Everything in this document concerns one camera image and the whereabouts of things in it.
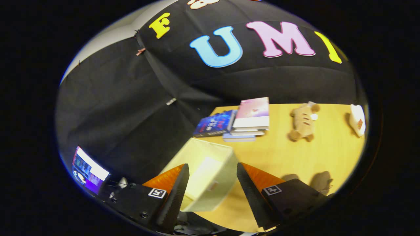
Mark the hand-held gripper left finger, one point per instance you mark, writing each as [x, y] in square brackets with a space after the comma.
[177, 196]

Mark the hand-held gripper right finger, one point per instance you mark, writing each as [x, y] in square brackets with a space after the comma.
[251, 193]

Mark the brown slipper shoe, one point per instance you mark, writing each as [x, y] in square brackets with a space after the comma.
[321, 182]
[290, 177]

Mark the green fabric storage box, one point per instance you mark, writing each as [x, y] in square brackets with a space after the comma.
[213, 173]

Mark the light blue book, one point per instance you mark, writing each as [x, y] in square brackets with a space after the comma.
[238, 138]

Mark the white book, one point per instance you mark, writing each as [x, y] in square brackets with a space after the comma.
[249, 132]

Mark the dark blue book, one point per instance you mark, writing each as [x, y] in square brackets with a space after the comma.
[215, 124]

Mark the pink cover book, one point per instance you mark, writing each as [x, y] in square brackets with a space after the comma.
[252, 111]

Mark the brown plush toy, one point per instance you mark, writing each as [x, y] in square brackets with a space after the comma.
[302, 124]

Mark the computer monitor screen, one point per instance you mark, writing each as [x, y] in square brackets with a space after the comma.
[87, 170]

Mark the silver metal clip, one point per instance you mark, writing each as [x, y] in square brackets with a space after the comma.
[171, 101]

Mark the white plush toy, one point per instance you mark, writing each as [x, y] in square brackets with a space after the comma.
[357, 119]

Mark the pink clip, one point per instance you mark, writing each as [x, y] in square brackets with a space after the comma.
[141, 51]

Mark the small black clip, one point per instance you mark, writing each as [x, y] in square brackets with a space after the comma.
[136, 33]

